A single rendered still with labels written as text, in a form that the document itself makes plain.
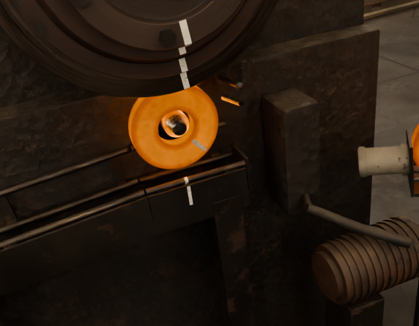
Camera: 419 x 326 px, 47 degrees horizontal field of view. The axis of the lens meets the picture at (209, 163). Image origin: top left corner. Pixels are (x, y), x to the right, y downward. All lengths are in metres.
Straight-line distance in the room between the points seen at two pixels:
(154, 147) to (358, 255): 0.44
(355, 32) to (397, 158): 0.28
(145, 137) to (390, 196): 1.43
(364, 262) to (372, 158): 0.20
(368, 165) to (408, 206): 1.09
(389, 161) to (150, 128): 0.45
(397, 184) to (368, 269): 1.22
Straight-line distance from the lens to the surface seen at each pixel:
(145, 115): 0.81
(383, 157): 0.96
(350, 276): 0.97
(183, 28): 0.69
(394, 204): 2.04
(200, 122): 0.85
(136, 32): 0.67
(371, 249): 0.99
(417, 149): 0.96
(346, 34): 1.05
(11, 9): 0.74
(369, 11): 4.72
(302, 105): 0.91
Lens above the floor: 1.16
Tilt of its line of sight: 29 degrees down
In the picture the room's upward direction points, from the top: 8 degrees counter-clockwise
